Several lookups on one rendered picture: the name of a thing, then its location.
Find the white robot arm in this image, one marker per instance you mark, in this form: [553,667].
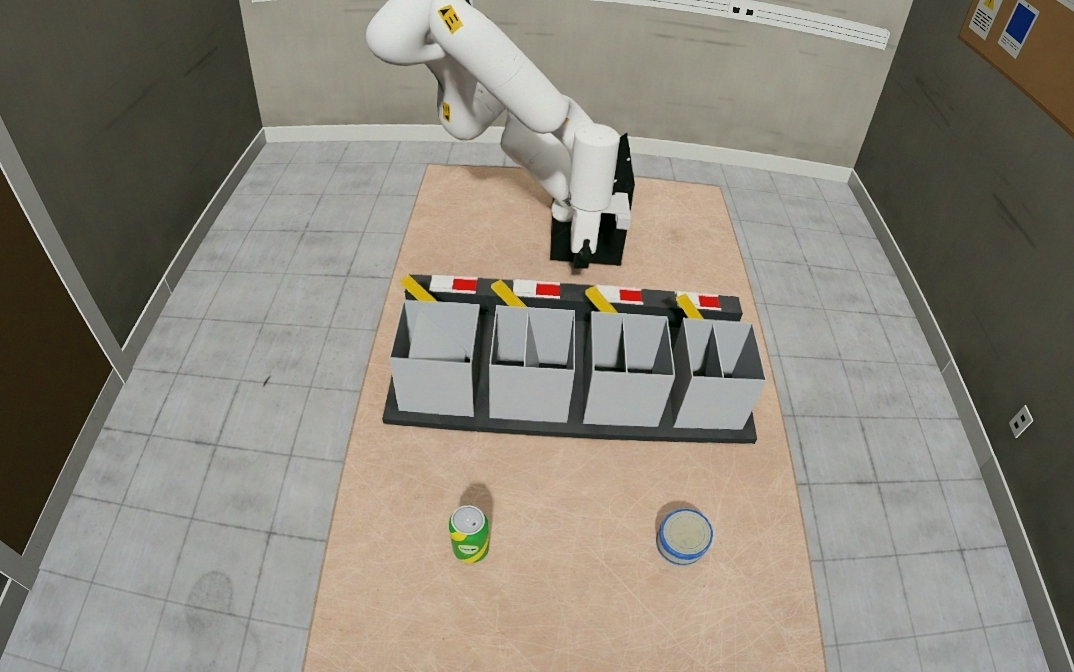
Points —
[398,35]

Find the green drink can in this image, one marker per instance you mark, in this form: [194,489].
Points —
[469,534]

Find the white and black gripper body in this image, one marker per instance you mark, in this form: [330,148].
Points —
[585,226]

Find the round tin with blue-rimmed lid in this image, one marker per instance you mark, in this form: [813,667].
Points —
[684,536]

